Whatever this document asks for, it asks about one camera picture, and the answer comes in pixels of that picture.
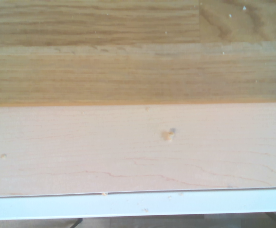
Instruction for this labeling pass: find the small cereal crumb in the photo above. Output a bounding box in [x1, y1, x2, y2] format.
[162, 129, 175, 142]

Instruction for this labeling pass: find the wooden butcher block board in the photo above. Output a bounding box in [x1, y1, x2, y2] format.
[0, 0, 276, 107]

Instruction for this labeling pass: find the white kitchen drawer cabinet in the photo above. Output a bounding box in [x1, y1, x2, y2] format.
[0, 187, 276, 219]

